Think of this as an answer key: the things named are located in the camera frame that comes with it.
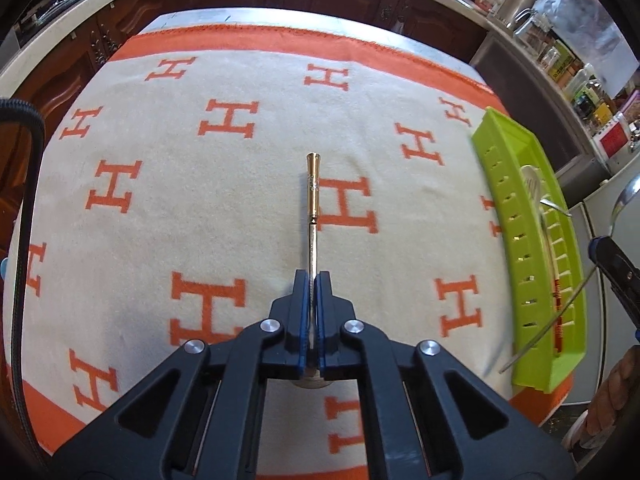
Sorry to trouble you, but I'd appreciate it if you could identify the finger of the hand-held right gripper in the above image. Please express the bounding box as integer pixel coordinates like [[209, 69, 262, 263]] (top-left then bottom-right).
[[589, 236, 640, 330]]

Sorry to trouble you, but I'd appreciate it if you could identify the white refrigerator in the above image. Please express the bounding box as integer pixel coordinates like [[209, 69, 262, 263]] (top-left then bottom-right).
[[565, 160, 640, 406]]

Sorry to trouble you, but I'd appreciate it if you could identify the metal fork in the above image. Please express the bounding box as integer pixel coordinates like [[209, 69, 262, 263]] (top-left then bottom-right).
[[521, 164, 546, 206]]

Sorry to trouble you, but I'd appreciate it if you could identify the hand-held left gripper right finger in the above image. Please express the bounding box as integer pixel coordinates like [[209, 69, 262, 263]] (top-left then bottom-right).
[[315, 270, 576, 480]]

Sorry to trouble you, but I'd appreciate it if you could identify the dark sauce bottle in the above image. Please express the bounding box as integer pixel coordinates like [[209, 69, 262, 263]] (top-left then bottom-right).
[[572, 80, 603, 116]]

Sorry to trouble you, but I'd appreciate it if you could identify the green-labelled jar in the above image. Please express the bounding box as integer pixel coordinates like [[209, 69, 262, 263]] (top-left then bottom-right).
[[547, 42, 576, 83]]

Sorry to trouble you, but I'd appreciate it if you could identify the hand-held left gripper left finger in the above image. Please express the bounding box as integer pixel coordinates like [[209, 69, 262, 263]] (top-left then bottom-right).
[[52, 269, 315, 480]]

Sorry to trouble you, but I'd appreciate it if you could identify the metal soup spoon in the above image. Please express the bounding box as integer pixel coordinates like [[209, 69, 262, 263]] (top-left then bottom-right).
[[539, 197, 573, 218]]

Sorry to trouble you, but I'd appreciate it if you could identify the white plastic bottle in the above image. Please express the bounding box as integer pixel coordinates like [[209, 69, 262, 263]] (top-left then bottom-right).
[[562, 62, 596, 98]]

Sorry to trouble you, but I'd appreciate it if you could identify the clear plastic bag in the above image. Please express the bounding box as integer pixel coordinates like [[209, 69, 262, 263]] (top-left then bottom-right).
[[530, 0, 631, 96]]

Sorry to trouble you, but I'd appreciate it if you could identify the orange letter-print blanket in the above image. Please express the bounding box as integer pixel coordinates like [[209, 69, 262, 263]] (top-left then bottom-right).
[[0, 25, 576, 480]]

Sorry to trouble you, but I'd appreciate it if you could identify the green plastic utensil tray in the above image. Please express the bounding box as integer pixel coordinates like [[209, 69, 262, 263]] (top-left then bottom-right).
[[470, 106, 588, 393]]

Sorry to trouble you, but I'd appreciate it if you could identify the person's right hand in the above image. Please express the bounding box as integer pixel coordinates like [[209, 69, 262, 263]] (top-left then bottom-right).
[[585, 345, 640, 436]]

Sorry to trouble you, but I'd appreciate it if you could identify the glass teapot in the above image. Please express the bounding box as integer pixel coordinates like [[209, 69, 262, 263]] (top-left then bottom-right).
[[512, 7, 551, 48]]

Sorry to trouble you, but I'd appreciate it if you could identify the black braided cable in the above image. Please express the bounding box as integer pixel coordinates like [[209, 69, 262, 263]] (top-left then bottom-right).
[[0, 100, 47, 451]]

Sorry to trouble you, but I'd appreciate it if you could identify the white kitchen countertop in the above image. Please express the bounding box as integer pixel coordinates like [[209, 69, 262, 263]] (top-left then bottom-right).
[[0, 0, 491, 86]]

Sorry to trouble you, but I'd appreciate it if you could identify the large metal spoon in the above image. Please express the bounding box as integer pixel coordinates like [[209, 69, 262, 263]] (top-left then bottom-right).
[[499, 174, 640, 374]]

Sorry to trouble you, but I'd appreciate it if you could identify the silver kitchen appliance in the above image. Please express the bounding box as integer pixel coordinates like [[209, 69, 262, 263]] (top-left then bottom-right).
[[470, 30, 611, 191]]

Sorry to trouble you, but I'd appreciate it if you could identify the bundle of red-banded bamboo chopsticks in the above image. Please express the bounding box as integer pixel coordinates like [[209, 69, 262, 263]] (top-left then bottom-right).
[[550, 280, 568, 351]]

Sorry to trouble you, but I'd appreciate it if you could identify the red-labelled container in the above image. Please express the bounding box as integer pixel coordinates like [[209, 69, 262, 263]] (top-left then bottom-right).
[[597, 120, 633, 158]]

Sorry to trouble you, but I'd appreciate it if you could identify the gold-handled small spoon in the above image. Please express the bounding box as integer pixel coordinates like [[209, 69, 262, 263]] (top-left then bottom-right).
[[292, 151, 335, 391]]

